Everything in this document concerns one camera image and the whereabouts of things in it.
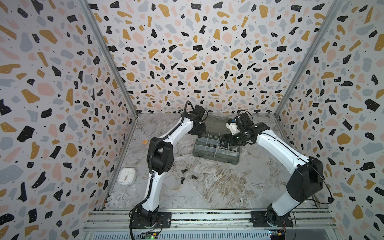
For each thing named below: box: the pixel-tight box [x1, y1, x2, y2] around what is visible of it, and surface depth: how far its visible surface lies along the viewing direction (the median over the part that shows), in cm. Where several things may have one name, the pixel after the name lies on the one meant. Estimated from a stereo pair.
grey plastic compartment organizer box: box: [192, 114, 241, 165], surface depth 100 cm
